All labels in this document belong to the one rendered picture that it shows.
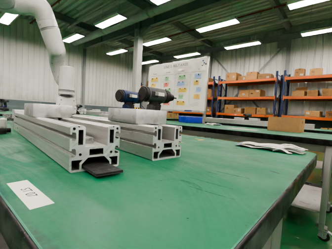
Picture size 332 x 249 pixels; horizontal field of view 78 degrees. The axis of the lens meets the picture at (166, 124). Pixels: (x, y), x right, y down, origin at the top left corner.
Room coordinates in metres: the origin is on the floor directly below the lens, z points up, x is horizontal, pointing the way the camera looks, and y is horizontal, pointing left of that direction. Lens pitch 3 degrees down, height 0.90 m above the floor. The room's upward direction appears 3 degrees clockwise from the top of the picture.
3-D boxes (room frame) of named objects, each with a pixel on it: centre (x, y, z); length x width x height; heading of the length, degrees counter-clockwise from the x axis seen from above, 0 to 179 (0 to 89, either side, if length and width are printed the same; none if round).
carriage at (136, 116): (0.63, 0.09, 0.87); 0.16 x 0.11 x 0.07; 42
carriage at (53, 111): (0.69, 0.40, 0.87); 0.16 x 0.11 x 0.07; 42
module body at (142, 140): (0.82, 0.26, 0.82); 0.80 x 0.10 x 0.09; 42
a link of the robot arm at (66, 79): (1.15, 0.57, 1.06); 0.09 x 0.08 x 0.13; 41
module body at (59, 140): (0.69, 0.40, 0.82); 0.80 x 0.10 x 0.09; 42
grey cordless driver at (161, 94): (0.86, 0.03, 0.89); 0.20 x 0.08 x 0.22; 136
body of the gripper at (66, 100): (1.15, 0.57, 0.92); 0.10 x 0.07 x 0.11; 133
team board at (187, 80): (4.16, -0.15, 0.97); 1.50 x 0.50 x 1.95; 49
